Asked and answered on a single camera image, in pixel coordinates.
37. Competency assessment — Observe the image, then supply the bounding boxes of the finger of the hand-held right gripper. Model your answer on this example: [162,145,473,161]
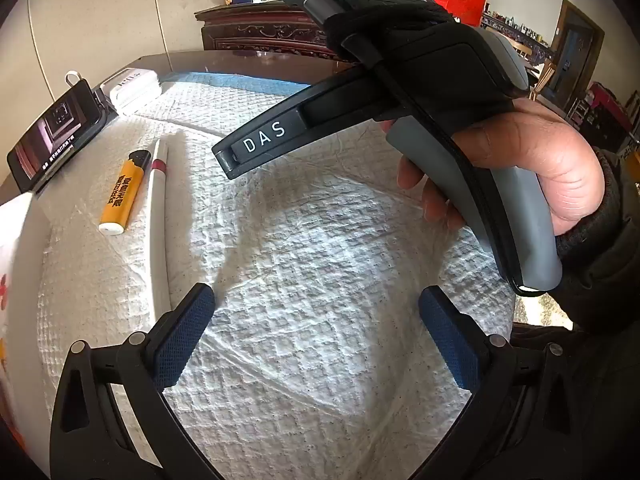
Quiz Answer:
[212,109,307,181]

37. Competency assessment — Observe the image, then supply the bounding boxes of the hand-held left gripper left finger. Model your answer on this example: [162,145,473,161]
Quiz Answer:
[50,282,221,480]

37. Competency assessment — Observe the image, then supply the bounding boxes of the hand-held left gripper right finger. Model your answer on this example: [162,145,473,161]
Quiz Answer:
[419,285,588,480]

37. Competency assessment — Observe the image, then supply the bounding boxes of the white pen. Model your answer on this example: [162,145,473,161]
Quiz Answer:
[145,138,172,323]

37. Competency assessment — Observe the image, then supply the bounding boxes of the yellow lighter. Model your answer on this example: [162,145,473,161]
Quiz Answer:
[98,151,152,236]

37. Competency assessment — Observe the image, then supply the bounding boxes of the white storage box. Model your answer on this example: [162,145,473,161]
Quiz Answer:
[0,191,53,411]

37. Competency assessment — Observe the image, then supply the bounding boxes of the person's right forearm dark sleeve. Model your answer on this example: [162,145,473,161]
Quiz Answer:
[552,145,640,333]

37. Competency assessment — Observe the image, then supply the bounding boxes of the person's right hand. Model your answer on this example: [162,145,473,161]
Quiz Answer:
[377,97,604,237]

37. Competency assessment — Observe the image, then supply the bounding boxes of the dark carved wooden cabinet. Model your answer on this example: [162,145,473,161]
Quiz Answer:
[194,2,353,61]

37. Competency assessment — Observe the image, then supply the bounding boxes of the white quilted mat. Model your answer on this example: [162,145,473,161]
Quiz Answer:
[37,71,517,480]

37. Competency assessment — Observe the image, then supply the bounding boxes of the brown wooden door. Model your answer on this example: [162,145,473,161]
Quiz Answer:
[541,0,607,107]

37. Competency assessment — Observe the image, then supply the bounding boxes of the small white cardboard box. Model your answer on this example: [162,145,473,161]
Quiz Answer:
[99,67,162,111]

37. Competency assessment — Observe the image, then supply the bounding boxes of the red crate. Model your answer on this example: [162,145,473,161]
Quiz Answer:
[579,81,637,152]

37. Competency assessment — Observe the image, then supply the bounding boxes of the black smartphone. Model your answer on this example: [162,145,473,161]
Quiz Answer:
[7,79,107,194]

